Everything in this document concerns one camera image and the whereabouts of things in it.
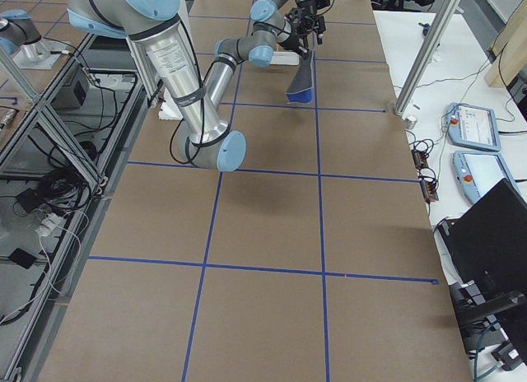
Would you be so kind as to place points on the black laptop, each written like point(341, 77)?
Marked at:
point(487, 244)

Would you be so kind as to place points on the aluminium frame post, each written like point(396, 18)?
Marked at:
point(424, 55)

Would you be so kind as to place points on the white towel rack base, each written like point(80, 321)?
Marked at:
point(285, 58)

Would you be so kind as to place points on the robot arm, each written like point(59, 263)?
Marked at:
point(271, 16)
point(204, 139)

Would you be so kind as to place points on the teach pendant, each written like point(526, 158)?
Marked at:
point(472, 126)
point(477, 172)

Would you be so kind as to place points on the far teach pendant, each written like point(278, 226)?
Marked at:
point(472, 126)

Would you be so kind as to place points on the near teach pendant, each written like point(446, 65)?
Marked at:
point(477, 172)

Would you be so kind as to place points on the grey blue towel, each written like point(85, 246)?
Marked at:
point(301, 89)

